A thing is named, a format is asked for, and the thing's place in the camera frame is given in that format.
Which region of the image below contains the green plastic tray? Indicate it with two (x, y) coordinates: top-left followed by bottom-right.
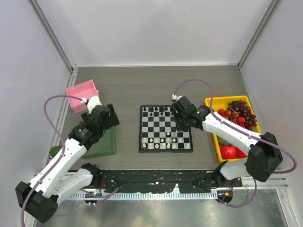
(82, 127), (116, 159)

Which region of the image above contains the pink plastic box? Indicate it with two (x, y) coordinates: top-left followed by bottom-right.
(66, 79), (102, 114)

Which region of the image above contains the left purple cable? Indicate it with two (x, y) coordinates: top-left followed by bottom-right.
(20, 95), (119, 227)

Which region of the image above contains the green lime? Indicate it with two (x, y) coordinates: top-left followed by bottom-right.
(49, 146), (62, 157)

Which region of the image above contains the purple grape bunch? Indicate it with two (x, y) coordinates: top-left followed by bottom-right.
(227, 100), (257, 131)

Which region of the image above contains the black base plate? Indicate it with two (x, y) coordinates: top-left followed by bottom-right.
(88, 170), (242, 194)

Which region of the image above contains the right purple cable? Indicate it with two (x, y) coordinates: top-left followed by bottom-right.
(174, 79), (297, 208)

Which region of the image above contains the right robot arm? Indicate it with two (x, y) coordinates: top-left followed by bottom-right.
(172, 95), (283, 186)

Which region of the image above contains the purple cable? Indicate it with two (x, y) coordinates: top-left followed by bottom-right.
(20, 95), (119, 227)
(174, 79), (297, 208)

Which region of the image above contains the aluminium frame rail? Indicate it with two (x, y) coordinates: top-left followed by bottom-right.
(28, 0), (79, 74)

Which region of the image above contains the green cantaloupe melon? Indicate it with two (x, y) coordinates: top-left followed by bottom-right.
(217, 136), (233, 146)

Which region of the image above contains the black white chessboard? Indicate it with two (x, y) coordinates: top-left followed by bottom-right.
(139, 105), (193, 153)

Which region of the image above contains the red apple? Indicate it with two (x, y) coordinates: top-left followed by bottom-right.
(220, 145), (237, 159)

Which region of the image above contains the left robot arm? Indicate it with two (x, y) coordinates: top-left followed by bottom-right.
(15, 96), (120, 226)

